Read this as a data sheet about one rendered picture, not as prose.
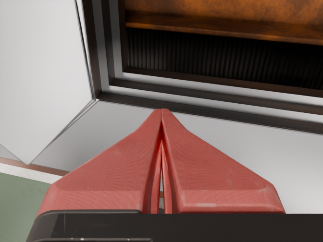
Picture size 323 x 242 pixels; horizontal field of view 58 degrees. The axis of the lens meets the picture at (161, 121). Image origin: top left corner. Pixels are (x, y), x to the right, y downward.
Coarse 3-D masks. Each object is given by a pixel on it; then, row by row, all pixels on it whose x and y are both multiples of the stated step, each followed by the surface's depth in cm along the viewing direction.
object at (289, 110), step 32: (96, 0) 21; (96, 32) 22; (96, 64) 23; (96, 96) 24; (128, 96) 24; (160, 96) 23; (192, 96) 23; (224, 96) 23; (256, 96) 23; (288, 96) 22; (320, 96) 22; (288, 128) 21; (320, 128) 21
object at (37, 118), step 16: (0, 96) 26; (16, 96) 25; (32, 96) 25; (48, 96) 25; (64, 96) 24; (0, 112) 27; (16, 112) 27; (32, 112) 26; (48, 112) 26; (64, 112) 25; (0, 128) 28; (16, 128) 28; (32, 128) 27; (48, 128) 27; (64, 128) 26; (32, 144) 28; (48, 144) 28
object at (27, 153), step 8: (0, 144) 30; (8, 144) 29; (16, 144) 29; (24, 144) 29; (16, 152) 30; (24, 152) 29; (32, 152) 29; (40, 152) 29; (24, 160) 30; (32, 160) 30
